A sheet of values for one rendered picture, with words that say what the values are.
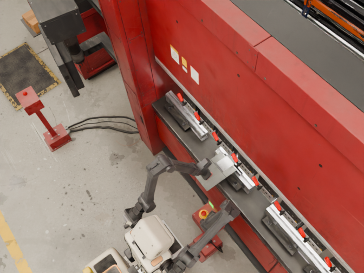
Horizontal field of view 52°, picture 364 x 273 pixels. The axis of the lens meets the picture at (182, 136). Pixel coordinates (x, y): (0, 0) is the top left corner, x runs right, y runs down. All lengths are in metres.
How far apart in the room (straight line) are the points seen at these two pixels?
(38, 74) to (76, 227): 2.00
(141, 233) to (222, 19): 1.24
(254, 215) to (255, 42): 1.46
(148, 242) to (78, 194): 1.84
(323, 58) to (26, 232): 3.16
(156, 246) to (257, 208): 0.90
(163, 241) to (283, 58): 1.19
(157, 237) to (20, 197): 2.22
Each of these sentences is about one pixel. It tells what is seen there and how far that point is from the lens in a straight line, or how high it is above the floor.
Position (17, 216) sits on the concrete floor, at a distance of 4.04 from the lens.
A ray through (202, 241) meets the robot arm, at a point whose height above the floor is 1.33.
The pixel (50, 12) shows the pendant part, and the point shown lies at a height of 1.95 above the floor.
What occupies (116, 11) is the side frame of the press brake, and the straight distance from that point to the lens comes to 2.36.
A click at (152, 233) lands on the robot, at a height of 1.38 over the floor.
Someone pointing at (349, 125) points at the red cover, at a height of 2.30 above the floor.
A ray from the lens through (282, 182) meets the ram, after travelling 2.13.
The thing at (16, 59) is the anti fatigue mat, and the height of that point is 0.01.
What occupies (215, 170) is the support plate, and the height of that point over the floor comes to 1.00.
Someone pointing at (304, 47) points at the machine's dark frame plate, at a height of 2.30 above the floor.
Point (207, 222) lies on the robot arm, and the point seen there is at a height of 1.11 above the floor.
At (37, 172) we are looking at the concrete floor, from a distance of 4.15.
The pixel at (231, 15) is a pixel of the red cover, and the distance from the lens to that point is 1.70.
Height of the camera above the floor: 3.45
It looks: 60 degrees down
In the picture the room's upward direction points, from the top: 6 degrees counter-clockwise
